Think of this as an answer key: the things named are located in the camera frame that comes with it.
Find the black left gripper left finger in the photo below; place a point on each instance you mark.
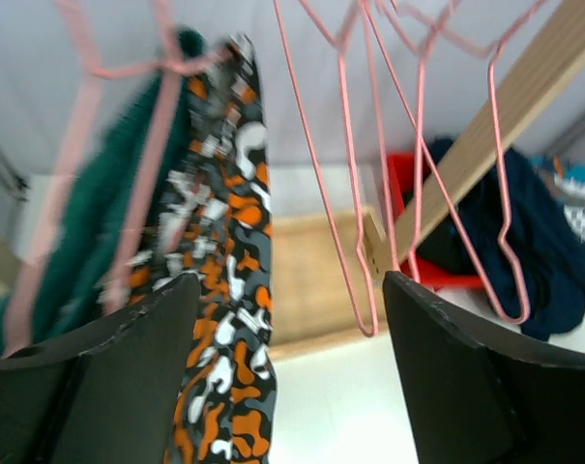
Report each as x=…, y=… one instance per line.
x=104, y=393

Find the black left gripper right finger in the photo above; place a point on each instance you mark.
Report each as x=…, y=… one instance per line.
x=477, y=392

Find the black shorts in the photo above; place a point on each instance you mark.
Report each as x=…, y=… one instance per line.
x=444, y=248

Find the navy blue shorts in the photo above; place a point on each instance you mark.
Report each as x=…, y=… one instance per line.
x=552, y=258

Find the orange camouflage shorts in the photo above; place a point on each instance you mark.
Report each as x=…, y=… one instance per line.
x=212, y=218

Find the pink hanger of black shorts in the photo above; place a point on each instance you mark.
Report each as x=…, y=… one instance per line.
x=500, y=169

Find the blue orange patterned shorts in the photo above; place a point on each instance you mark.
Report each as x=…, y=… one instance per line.
x=565, y=181

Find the pink hanger of camouflage shorts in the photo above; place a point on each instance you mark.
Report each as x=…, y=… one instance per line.
x=175, y=68

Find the pink hanger of patterned shorts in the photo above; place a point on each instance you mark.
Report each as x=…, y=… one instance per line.
x=384, y=72

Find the pink hanger of navy shorts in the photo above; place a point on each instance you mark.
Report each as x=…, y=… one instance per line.
x=340, y=169

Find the green shorts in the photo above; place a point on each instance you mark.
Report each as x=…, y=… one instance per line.
x=95, y=215

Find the pink hanger of green shorts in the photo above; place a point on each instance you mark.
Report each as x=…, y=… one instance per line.
x=17, y=328

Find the wooden clothes rack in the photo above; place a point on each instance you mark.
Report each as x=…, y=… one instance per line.
x=310, y=298

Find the red plastic bin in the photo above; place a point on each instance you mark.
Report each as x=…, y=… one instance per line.
x=401, y=175

